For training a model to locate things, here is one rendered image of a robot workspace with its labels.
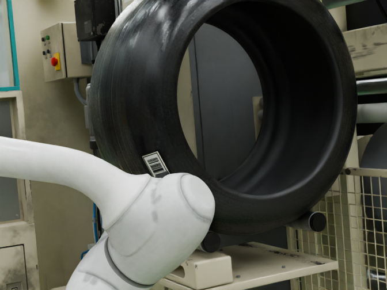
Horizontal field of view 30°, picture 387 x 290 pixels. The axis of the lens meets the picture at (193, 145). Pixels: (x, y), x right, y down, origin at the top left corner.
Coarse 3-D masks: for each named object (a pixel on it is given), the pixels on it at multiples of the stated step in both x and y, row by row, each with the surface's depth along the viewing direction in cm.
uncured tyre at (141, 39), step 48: (144, 0) 155; (192, 0) 145; (240, 0) 149; (288, 0) 155; (144, 48) 143; (288, 48) 185; (336, 48) 162; (96, 96) 157; (144, 96) 142; (288, 96) 189; (336, 96) 164; (144, 144) 143; (288, 144) 187; (336, 144) 162; (240, 192) 150; (288, 192) 156
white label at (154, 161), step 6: (144, 156) 144; (150, 156) 143; (156, 156) 142; (150, 162) 144; (156, 162) 143; (162, 162) 142; (150, 168) 144; (156, 168) 144; (162, 168) 143; (156, 174) 144
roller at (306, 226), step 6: (306, 216) 164; (312, 216) 162; (318, 216) 163; (324, 216) 164; (294, 222) 168; (300, 222) 166; (306, 222) 164; (312, 222) 162; (318, 222) 163; (324, 222) 164; (300, 228) 168; (306, 228) 165; (312, 228) 162; (318, 228) 163
